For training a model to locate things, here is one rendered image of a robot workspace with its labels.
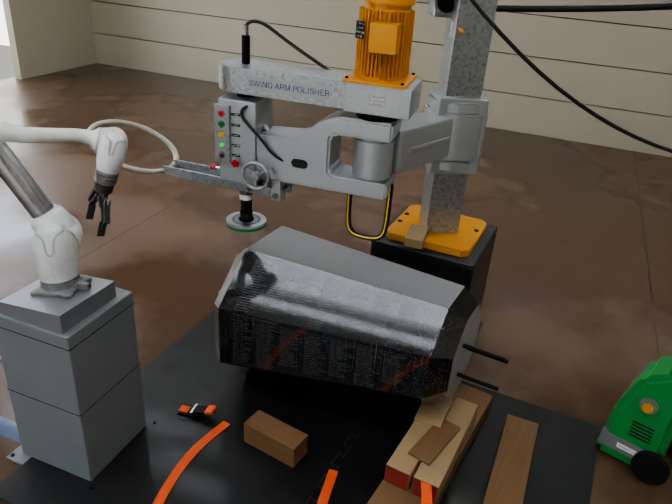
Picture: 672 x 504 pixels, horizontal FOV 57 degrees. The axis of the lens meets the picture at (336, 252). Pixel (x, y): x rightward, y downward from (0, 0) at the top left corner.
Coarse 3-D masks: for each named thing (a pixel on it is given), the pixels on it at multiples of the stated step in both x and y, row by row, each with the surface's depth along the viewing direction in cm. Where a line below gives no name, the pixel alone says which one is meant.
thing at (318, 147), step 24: (336, 120) 282; (360, 120) 280; (264, 144) 295; (288, 144) 294; (312, 144) 290; (336, 144) 299; (288, 168) 299; (312, 168) 296; (336, 168) 302; (360, 192) 294; (384, 192) 291
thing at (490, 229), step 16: (384, 240) 350; (480, 240) 358; (384, 256) 351; (400, 256) 347; (416, 256) 342; (432, 256) 338; (448, 256) 338; (480, 256) 342; (432, 272) 342; (448, 272) 338; (464, 272) 333; (480, 272) 359; (480, 288) 377; (480, 304) 397
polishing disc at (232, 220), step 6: (228, 216) 332; (234, 216) 333; (258, 216) 335; (264, 216) 335; (228, 222) 326; (234, 222) 326; (240, 222) 327; (246, 222) 327; (252, 222) 328; (258, 222) 328; (264, 222) 329; (240, 228) 322; (246, 228) 322; (252, 228) 323
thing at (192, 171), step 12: (168, 168) 325; (180, 168) 324; (192, 168) 333; (204, 168) 331; (192, 180) 324; (204, 180) 321; (216, 180) 319; (264, 180) 323; (252, 192) 316; (264, 192) 314
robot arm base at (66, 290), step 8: (72, 280) 255; (80, 280) 259; (88, 280) 264; (40, 288) 255; (48, 288) 252; (56, 288) 252; (64, 288) 254; (72, 288) 256; (80, 288) 257; (88, 288) 258; (48, 296) 253; (56, 296) 253; (64, 296) 251; (72, 296) 253
